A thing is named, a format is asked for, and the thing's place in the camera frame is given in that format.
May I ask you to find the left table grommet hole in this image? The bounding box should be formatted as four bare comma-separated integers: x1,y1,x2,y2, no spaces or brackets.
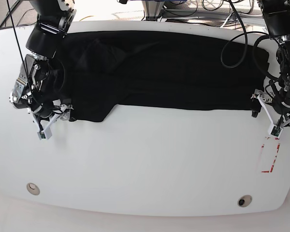
26,183,40,196

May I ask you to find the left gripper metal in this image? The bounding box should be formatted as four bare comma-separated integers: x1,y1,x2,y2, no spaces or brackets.
250,39,290,118

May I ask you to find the red tape rectangle marking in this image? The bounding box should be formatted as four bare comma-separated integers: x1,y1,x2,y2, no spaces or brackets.
258,137,280,173

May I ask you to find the table grommet hole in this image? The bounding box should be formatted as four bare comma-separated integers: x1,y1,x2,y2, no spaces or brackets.
26,183,40,196
237,195,252,207

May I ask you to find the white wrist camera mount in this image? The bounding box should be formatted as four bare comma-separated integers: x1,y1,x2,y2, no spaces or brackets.
251,89,290,139
28,105,62,140

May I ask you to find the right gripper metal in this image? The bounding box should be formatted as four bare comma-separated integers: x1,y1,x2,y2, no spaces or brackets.
9,54,73,120

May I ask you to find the black coiled cable bundle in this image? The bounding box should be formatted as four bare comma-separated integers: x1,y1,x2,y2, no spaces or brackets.
201,0,254,15

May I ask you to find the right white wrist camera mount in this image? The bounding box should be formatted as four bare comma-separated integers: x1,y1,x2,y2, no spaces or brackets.
28,105,62,140

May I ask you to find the black floor cable left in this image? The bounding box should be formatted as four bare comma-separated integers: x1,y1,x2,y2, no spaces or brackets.
0,0,37,29

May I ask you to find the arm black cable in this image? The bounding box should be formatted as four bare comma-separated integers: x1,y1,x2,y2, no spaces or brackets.
6,0,66,107
220,0,281,83

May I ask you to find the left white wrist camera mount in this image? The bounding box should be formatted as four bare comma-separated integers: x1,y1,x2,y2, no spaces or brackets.
251,89,290,139

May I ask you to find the right table grommet hole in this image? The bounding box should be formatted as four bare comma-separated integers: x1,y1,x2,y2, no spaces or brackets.
237,195,252,207

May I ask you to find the black t-shirt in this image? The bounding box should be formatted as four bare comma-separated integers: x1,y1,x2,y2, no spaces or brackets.
42,30,271,123

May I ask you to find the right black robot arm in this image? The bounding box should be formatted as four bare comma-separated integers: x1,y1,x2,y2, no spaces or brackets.
9,0,76,120

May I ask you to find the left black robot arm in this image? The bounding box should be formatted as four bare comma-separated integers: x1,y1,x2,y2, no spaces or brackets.
252,0,290,116

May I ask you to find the aluminium frame stand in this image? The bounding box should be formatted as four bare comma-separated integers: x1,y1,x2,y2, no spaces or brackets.
141,0,165,21

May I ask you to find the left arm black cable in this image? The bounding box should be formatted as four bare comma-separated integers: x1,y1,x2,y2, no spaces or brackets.
220,0,281,83

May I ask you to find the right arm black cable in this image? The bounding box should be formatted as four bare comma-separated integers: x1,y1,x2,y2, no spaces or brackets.
6,0,66,107

